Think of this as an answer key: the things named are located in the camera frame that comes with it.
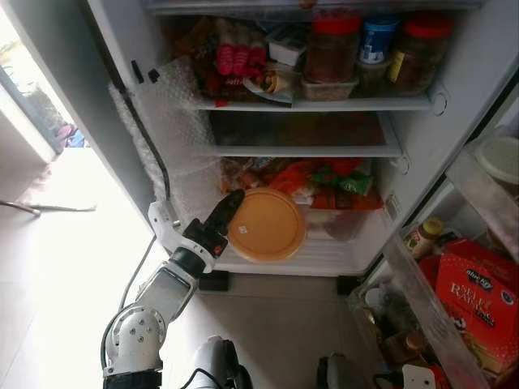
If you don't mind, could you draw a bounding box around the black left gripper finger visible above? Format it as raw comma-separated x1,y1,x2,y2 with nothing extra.
203,190,246,237

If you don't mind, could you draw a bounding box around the orange round lidded container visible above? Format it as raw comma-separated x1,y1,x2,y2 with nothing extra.
228,188,307,263

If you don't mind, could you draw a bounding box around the clear fridge drawer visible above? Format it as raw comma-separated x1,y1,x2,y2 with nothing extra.
207,109,404,157

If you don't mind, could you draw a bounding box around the black door grey fridge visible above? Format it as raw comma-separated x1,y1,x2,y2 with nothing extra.
0,0,519,297

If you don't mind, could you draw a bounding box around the fridge door with clear shelves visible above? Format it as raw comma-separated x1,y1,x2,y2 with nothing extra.
349,73,519,389

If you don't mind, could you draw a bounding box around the red snack packet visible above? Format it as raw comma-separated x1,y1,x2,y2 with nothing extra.
268,160,325,195

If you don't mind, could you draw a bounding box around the clear bubble wrap sheet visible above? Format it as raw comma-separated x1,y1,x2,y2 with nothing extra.
109,57,224,232

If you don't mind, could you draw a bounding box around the grey robot left leg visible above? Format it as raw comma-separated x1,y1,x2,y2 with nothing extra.
187,336,252,389

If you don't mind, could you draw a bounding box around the green snack packet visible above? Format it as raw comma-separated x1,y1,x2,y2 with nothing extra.
308,162,374,197

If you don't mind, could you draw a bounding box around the red sausage packet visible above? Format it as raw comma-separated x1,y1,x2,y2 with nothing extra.
215,20,268,78

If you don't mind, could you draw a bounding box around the clear plastic food box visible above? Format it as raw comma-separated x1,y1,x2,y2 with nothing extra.
300,75,359,102

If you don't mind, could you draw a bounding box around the small white food box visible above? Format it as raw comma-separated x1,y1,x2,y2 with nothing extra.
268,24,309,66

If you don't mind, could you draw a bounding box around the red lid glass jar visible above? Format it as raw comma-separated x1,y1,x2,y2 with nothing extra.
307,12,362,84
395,15,453,94

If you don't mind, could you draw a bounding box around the yellow cap sauce bottle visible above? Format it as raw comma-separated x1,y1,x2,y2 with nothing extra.
404,217,444,259

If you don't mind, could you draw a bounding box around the white lid round container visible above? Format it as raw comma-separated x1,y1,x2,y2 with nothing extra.
474,136,519,187

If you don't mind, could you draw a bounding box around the red self raising flour box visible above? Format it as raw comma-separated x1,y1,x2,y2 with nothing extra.
435,238,519,375

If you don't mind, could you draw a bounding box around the brown glass bottle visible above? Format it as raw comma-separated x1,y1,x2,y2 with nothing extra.
381,328,427,365

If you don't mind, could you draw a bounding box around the blue lid white tub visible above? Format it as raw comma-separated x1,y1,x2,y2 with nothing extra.
359,15,400,64

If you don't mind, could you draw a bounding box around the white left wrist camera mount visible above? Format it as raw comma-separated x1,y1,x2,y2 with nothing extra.
148,201,216,272

